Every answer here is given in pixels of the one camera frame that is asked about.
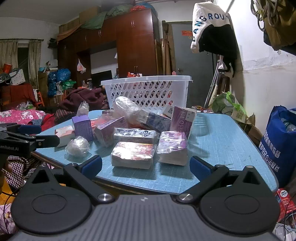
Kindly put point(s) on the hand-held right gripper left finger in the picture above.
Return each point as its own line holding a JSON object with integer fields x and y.
{"x": 92, "y": 165}

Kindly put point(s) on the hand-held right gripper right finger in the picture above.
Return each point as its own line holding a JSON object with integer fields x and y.
{"x": 200, "y": 168}

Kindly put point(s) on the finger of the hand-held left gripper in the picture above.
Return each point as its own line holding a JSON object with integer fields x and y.
{"x": 30, "y": 129}
{"x": 47, "y": 141}

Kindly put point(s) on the pink white box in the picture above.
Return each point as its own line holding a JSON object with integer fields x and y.
{"x": 64, "y": 136}

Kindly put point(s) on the white ball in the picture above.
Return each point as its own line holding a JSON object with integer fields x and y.
{"x": 77, "y": 146}

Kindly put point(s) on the purple white box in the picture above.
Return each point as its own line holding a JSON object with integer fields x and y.
{"x": 172, "y": 148}

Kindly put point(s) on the pink purple box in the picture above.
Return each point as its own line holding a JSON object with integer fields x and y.
{"x": 108, "y": 132}

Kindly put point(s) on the lavender purple box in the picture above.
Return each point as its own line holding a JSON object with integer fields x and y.
{"x": 82, "y": 127}

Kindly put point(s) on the orange red packet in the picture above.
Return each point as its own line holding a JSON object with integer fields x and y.
{"x": 95, "y": 124}

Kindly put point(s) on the small clear plastic bag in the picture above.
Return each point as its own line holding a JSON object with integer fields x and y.
{"x": 82, "y": 109}

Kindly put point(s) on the tall purple box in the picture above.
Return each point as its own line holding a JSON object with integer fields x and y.
{"x": 183, "y": 120}

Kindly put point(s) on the dark print box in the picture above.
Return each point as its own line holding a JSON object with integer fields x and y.
{"x": 136, "y": 135}

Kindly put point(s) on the dark blue box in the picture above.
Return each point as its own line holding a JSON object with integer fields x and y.
{"x": 157, "y": 121}

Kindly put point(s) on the clear plastic bag of items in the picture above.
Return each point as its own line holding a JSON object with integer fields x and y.
{"x": 127, "y": 107}

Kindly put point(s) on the white plastic laundry basket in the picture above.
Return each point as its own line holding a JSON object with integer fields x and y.
{"x": 148, "y": 92}

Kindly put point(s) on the pink floral blanket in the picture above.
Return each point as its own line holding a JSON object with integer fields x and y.
{"x": 20, "y": 115}

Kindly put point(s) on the brown white checkered cloth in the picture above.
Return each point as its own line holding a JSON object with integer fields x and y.
{"x": 23, "y": 169}

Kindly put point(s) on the plaid red cloth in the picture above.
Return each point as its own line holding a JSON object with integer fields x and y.
{"x": 64, "y": 114}

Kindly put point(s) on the red plastic stool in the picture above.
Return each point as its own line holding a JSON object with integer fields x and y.
{"x": 40, "y": 99}

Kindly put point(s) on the red cloth covered cabinet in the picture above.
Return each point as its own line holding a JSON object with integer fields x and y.
{"x": 16, "y": 95}

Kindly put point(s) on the blue plastic bag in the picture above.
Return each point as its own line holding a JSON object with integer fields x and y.
{"x": 51, "y": 84}
{"x": 63, "y": 74}

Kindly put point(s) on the floral storage box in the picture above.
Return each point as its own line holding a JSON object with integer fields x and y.
{"x": 18, "y": 77}

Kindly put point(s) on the maroon cloth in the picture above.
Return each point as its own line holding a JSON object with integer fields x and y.
{"x": 78, "y": 97}

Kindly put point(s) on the green plastic basket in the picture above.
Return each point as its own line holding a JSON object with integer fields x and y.
{"x": 68, "y": 85}

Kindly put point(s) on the beige curtain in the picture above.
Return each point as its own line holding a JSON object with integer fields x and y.
{"x": 9, "y": 53}
{"x": 34, "y": 62}

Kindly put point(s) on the green white plastic bag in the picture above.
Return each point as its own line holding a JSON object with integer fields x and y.
{"x": 222, "y": 104}

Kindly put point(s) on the purple floral fabric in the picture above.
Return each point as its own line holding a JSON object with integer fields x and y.
{"x": 7, "y": 217}

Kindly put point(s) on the white pink hanging bag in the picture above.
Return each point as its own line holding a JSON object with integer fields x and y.
{"x": 81, "y": 67}

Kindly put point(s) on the blue shopping bag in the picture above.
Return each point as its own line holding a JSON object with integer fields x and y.
{"x": 277, "y": 143}

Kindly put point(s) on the black television screen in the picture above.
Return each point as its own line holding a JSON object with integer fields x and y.
{"x": 101, "y": 78}

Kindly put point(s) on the metal crutches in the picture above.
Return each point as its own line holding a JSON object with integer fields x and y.
{"x": 214, "y": 83}

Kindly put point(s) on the red medicine box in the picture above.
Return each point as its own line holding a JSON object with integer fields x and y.
{"x": 285, "y": 204}

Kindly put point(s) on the plastic bottle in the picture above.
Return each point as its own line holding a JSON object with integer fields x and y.
{"x": 289, "y": 126}

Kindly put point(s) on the grey door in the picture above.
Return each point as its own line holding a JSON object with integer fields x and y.
{"x": 185, "y": 58}

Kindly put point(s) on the cardboard boxes on wardrobe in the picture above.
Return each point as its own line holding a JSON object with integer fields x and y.
{"x": 74, "y": 22}

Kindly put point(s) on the wooden poles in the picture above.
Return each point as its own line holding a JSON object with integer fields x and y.
{"x": 166, "y": 46}

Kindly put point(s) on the brown wooden wardrobe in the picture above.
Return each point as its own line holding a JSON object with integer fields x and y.
{"x": 134, "y": 46}

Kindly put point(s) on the green cloth bundle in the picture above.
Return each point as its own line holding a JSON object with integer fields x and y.
{"x": 101, "y": 17}

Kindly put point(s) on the white black hanging garment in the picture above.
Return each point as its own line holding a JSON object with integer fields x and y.
{"x": 208, "y": 18}

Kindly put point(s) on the olive hanging bag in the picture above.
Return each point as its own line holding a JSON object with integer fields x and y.
{"x": 282, "y": 25}

